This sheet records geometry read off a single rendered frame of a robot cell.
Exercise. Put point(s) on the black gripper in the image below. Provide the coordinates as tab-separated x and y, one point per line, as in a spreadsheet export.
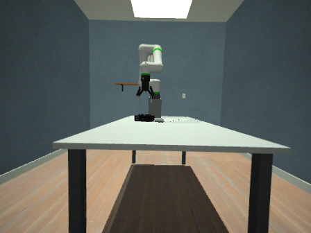
145	87

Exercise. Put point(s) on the black lighting desk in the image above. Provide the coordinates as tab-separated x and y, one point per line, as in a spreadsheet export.
146	117

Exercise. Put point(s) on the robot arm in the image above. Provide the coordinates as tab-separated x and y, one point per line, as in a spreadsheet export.
150	67

